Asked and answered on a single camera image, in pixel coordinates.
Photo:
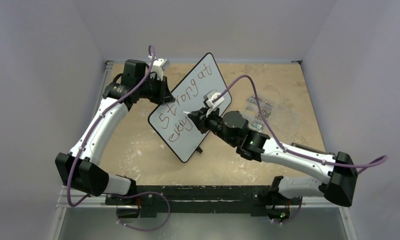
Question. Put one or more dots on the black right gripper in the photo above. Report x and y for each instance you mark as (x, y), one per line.
(203, 119)

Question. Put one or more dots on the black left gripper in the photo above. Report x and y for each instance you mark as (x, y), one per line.
(164, 95)

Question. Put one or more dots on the white whiteboard black frame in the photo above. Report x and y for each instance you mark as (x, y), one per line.
(170, 121)

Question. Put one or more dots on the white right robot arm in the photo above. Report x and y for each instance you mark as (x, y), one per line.
(330, 176)

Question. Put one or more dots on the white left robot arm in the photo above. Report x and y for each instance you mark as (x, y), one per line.
(79, 168)

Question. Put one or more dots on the clear plastic screw box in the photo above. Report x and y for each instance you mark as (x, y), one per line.
(283, 121)

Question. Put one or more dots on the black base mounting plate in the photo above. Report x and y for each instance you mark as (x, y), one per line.
(254, 200)

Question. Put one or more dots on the black metal clamp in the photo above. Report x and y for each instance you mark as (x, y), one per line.
(311, 148)

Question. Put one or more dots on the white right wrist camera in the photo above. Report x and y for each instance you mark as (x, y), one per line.
(212, 101)

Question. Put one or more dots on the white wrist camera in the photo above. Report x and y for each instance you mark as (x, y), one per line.
(159, 66)
(212, 101)

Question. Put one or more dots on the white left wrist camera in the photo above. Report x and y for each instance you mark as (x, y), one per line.
(159, 66)

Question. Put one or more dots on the aluminium extrusion rail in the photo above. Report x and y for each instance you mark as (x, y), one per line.
(76, 195)

